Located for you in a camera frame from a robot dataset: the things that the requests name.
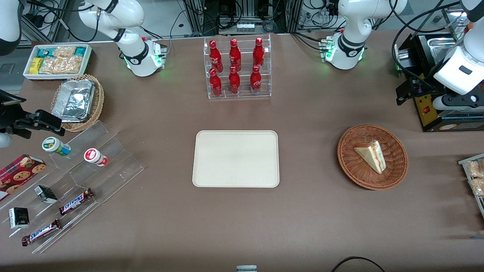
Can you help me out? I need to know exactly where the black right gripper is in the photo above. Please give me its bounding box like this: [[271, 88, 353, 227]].
[[0, 90, 65, 139]]

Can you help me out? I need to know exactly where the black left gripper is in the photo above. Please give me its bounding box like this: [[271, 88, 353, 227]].
[[396, 74, 439, 105]]

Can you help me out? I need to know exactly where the triangular sandwich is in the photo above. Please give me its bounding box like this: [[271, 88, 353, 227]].
[[354, 140, 386, 175]]

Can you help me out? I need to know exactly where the pale wicker basket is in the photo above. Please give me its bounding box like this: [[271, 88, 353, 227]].
[[51, 74, 105, 132]]

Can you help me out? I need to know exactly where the round brown wicker basket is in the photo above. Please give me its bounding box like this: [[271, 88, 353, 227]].
[[337, 124, 409, 190]]

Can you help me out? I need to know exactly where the grey metal snack tray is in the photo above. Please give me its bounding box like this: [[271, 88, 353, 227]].
[[458, 153, 484, 219]]

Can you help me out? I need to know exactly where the beige plastic tray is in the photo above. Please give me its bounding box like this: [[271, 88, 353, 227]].
[[192, 130, 280, 188]]

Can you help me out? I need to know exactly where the green lidded cup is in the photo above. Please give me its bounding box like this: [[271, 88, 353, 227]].
[[42, 137, 71, 156]]

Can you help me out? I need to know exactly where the black food display case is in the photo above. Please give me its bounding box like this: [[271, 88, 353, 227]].
[[393, 6, 484, 133]]

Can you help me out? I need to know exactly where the aluminium foil container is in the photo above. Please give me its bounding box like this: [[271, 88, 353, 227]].
[[52, 79, 96, 123]]

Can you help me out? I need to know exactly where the white rectangular snack bin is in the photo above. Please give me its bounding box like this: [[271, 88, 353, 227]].
[[23, 44, 92, 81]]

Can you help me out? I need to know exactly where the steel food pan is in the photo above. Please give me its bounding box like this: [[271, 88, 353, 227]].
[[427, 35, 460, 65]]

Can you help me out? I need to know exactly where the red plaid cookie box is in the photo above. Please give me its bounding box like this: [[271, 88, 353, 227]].
[[0, 154, 47, 201]]

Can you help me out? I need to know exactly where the clear cracker bag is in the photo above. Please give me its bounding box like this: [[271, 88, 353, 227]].
[[469, 178, 484, 197], [466, 161, 484, 178], [53, 46, 76, 58], [39, 57, 83, 74]]

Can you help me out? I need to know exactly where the red lidded cup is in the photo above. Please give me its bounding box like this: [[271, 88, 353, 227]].
[[84, 148, 109, 167]]

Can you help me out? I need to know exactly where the small black carton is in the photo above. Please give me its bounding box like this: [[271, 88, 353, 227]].
[[34, 185, 58, 204], [8, 207, 29, 229]]

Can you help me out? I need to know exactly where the Snickers chocolate bar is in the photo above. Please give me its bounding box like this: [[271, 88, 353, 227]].
[[59, 188, 94, 216], [22, 219, 62, 247]]

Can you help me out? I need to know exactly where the clear acrylic step shelf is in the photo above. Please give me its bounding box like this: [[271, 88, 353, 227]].
[[0, 166, 99, 254], [48, 120, 145, 204]]

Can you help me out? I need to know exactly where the red cola bottle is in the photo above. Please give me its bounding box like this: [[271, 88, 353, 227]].
[[228, 66, 241, 94], [253, 37, 265, 68], [209, 68, 222, 97], [229, 39, 242, 71], [250, 65, 262, 93], [209, 40, 223, 72]]

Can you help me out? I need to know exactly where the clear acrylic bottle rack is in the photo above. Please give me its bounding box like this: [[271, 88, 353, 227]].
[[203, 34, 272, 100]]

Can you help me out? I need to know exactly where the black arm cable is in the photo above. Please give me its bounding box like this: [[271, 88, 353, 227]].
[[391, 0, 467, 89]]

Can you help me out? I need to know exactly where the black table cable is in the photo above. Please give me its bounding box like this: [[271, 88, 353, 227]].
[[331, 256, 386, 272]]

